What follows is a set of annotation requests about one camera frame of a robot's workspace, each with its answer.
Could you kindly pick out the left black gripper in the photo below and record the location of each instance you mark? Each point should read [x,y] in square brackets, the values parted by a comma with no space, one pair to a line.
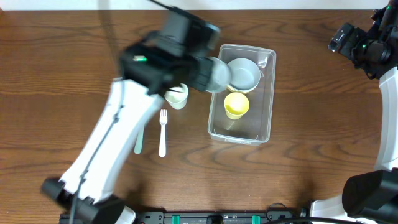
[204,75]

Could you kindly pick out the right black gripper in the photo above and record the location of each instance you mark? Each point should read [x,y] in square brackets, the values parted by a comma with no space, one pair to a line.
[337,42]

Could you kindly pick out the grey plastic cup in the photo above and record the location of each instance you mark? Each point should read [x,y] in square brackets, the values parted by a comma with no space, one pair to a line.
[220,76]

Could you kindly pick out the white plastic bowl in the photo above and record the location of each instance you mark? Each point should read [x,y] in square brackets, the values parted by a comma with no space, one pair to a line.
[242,91]

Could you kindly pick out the grey plastic bowl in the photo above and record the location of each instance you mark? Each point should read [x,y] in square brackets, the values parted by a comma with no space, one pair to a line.
[245,74]

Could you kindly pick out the yellow plastic cup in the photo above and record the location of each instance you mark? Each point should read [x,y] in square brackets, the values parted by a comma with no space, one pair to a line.
[236,105]

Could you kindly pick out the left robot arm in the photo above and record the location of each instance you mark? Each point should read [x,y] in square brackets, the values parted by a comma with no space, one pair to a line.
[86,189]

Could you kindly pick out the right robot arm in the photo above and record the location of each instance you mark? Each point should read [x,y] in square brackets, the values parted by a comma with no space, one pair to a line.
[370,197]

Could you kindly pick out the white plastic cup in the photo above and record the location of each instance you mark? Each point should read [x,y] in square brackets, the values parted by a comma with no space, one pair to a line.
[177,96]

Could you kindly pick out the white plastic fork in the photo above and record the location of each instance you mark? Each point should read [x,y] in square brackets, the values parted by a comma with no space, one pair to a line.
[162,143]

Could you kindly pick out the mint green plastic spoon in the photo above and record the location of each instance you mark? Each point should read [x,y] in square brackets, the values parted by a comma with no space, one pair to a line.
[139,141]

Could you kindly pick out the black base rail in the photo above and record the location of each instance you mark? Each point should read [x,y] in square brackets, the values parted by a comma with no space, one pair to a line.
[211,218]

